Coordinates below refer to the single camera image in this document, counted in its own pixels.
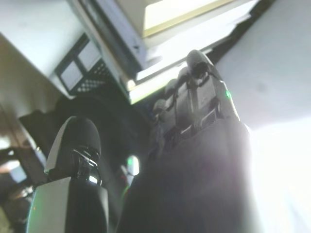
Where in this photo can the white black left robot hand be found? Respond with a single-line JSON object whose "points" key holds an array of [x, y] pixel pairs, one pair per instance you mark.
{"points": [[189, 170]]}

